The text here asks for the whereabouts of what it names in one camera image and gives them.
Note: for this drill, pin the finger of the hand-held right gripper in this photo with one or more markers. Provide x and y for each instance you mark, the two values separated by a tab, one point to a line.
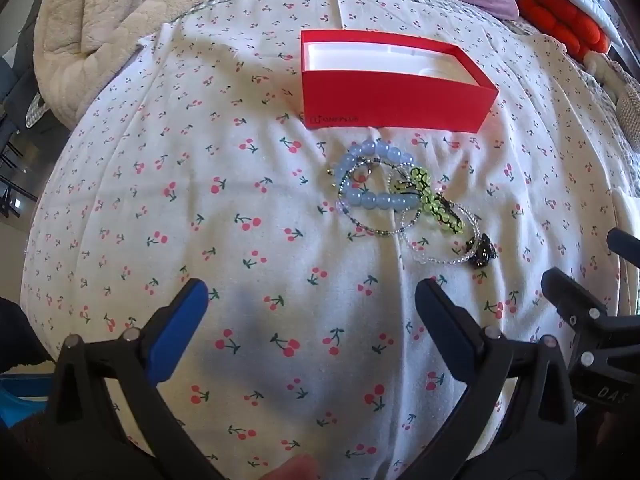
625	242
575	300

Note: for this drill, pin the dark chair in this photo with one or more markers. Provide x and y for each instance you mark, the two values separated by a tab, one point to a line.
20	85

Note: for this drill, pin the cherry print bedsheet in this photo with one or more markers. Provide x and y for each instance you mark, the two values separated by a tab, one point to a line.
200	210

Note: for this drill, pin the white plush toy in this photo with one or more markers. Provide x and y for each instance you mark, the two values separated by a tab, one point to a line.
602	70

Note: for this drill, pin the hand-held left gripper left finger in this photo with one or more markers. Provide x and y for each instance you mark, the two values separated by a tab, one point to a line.
184	321

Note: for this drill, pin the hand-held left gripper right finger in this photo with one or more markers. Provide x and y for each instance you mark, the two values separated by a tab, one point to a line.
445	327

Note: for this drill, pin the orange plush cushion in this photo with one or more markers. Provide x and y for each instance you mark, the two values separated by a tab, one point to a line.
565	17

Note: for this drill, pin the blue plastic object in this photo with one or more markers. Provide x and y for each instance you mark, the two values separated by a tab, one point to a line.
20	397

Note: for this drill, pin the red cardboard box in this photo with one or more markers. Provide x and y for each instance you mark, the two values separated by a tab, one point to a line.
390	95

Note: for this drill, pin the knitted beige cushion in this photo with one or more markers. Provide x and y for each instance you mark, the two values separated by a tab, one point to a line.
629	110

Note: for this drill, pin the beige fleece blanket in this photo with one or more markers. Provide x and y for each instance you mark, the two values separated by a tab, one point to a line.
110	20

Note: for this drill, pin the dark cloth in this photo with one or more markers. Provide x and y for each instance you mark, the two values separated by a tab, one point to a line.
20	335

